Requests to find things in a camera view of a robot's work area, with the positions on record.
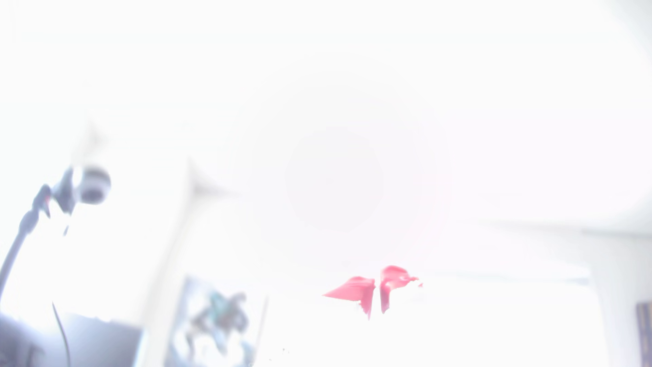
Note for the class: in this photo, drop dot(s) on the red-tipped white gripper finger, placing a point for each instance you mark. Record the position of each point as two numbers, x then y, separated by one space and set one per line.
356 290
391 279

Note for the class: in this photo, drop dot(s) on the grey webcam on gooseneck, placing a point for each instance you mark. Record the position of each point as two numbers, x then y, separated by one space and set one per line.
91 186

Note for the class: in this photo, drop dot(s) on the colourful wall poster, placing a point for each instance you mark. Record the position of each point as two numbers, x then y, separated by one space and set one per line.
216 321

